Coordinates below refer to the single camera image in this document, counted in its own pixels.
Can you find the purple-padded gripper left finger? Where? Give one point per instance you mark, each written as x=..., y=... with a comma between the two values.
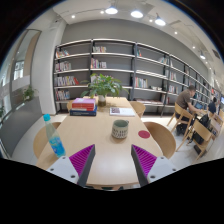
x=75, y=168

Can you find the green potted plant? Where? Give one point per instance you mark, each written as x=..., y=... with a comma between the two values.
x=102, y=85

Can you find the grey wall bookshelf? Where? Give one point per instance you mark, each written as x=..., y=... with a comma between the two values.
x=146, y=73

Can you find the red round coaster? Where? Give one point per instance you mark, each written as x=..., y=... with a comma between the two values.
x=144, y=134

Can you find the small plant by window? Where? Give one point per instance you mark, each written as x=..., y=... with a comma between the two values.
x=28, y=93

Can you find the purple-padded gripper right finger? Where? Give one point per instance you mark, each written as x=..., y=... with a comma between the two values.
x=150, y=168

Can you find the dark blue book under stack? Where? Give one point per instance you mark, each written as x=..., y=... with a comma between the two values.
x=83, y=112

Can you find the seated man brown shirt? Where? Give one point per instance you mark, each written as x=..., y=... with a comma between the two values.
x=183, y=100

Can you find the wooden chair with black bag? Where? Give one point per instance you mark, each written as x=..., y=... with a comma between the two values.
x=203, y=132

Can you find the wooden chair under man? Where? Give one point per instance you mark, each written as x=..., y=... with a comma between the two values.
x=182, y=116

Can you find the wooden chair right far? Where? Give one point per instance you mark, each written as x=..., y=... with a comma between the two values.
x=138, y=107

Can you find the wooden chair right near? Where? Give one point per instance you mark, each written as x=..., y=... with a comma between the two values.
x=163, y=137

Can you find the white open magazine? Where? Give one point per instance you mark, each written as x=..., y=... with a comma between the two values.
x=115, y=111

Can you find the wooden chair left far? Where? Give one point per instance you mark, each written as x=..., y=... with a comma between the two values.
x=69, y=105

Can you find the red book on stack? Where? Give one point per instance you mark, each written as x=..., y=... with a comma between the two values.
x=84, y=103

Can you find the green patterned ceramic mug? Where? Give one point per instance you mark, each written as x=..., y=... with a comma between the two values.
x=120, y=129

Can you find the clear water bottle blue label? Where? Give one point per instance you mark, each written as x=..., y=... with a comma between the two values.
x=53, y=137

